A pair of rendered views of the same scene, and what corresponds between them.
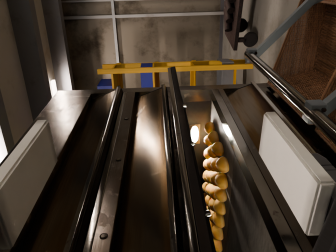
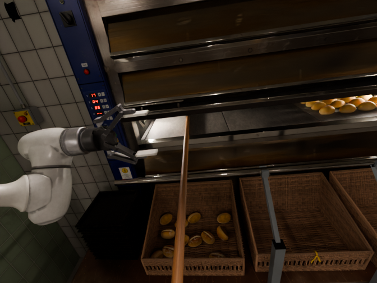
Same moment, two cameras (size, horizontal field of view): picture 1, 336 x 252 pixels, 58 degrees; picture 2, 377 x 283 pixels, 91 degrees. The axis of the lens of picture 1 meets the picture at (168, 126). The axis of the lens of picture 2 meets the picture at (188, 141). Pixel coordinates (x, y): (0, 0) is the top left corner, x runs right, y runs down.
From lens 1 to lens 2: 0.58 m
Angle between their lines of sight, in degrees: 70
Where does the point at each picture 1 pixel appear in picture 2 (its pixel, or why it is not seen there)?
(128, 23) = not seen: outside the picture
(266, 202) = (265, 132)
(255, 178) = (285, 131)
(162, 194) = (277, 80)
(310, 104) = (263, 171)
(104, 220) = (261, 47)
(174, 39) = not seen: outside the picture
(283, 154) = (146, 153)
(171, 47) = not seen: outside the picture
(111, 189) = (289, 44)
